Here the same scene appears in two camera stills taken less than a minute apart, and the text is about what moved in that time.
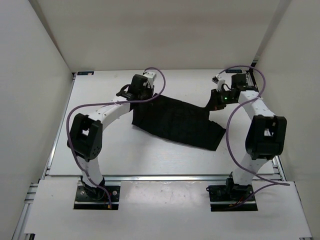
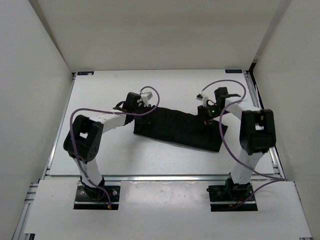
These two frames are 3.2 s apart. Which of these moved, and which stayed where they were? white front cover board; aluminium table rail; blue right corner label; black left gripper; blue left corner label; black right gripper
Moved: black right gripper; black left gripper
Stayed: white front cover board; blue right corner label; aluminium table rail; blue left corner label
